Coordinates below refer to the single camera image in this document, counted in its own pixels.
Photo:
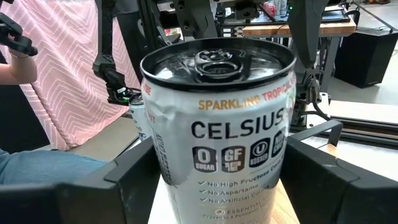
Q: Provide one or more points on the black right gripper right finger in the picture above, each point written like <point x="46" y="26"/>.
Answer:
<point x="311" y="180"/>

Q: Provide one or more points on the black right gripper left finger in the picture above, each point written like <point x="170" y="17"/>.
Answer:
<point x="136" y="174"/>

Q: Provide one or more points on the white Celsius Arctic can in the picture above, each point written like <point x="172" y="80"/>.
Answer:
<point x="139" y="119"/>

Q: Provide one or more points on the white Celsius can yellow band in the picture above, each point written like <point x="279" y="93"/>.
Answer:
<point x="217" y="140"/>

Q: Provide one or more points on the person's forearm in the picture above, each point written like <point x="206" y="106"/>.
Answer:
<point x="18" y="70"/>

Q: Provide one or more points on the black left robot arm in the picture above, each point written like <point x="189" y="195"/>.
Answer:
<point x="306" y="46"/>

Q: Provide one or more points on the person's leg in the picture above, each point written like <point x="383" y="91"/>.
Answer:
<point x="46" y="166"/>

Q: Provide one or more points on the black device green light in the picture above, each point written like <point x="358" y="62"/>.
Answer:
<point x="107" y="65"/>

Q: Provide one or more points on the person in pink shirt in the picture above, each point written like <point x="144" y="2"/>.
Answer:
<point x="68" y="77"/>

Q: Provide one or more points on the black storage bin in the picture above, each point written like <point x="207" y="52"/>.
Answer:
<point x="363" y="59"/>

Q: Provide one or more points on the wooden workbench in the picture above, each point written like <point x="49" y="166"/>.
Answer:
<point x="298" y="29"/>

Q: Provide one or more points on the small drawer cabinet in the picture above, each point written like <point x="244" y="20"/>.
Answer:
<point x="231" y="31"/>

